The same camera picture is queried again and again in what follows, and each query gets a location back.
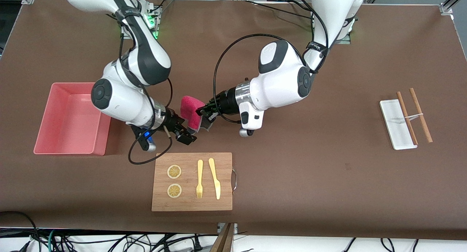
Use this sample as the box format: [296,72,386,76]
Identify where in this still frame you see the pink and grey cloth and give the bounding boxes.
[181,96,214,133]

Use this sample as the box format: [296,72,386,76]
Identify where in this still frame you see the wooden cutting board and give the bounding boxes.
[151,152,233,212]

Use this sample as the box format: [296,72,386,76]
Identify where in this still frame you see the yellow plastic fork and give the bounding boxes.
[196,159,204,199]

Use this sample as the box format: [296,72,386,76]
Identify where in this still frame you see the yellow plastic knife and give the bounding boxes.
[208,158,221,200]

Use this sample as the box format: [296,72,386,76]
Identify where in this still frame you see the pink plastic bin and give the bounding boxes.
[34,82,112,156]

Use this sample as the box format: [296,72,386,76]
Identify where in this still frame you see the wooden table leg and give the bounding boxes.
[210,223,236,252]

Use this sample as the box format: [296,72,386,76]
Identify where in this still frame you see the white rectangular tray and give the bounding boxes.
[379,99,418,150]

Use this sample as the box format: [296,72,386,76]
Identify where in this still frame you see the wooden stick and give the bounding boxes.
[396,91,419,146]
[409,88,433,143]

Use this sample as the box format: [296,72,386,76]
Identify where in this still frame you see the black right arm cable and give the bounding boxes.
[128,77,174,165]

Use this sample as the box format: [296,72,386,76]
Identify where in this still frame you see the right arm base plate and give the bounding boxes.
[120,0,163,40]

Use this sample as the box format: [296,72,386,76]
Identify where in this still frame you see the black table cable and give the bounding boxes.
[244,0,314,19]

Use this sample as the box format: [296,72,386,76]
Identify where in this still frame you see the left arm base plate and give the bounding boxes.
[336,22,352,44]

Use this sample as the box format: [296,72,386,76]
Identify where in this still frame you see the green floor cable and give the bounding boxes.
[47,228,61,252]

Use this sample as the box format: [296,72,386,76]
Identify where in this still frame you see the black floor cable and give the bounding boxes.
[0,211,40,252]

